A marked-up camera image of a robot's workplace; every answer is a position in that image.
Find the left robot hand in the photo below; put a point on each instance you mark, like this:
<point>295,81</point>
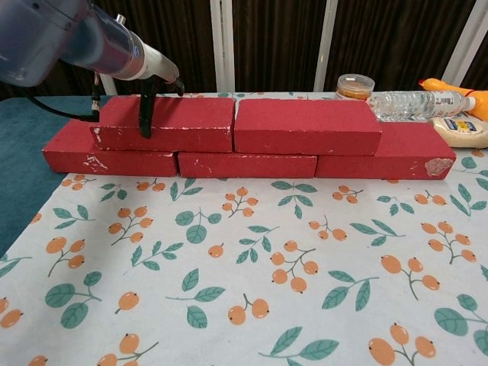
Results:
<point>160,65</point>

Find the clear jar of brown paste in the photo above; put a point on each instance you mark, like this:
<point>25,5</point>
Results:
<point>353,89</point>

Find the dark partition screen white frame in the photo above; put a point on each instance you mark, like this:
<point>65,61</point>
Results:
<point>267,42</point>

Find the yellow rubber chicken toy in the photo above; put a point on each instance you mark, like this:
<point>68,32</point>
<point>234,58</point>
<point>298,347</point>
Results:
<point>446,87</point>

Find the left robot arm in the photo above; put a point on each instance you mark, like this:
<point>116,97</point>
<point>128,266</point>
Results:
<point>38,38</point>

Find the mayonnaise squeeze bottle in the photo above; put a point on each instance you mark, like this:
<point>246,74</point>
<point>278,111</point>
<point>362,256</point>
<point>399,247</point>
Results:
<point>457,131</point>

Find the teal table cover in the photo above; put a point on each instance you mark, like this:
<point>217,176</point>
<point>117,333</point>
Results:
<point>23,171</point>

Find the floral fruit print tablecloth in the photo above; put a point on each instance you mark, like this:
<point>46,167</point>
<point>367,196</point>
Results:
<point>244,248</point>

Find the clear plastic water bottle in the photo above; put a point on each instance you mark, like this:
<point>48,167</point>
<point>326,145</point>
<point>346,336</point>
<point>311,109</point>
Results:
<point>408,106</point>

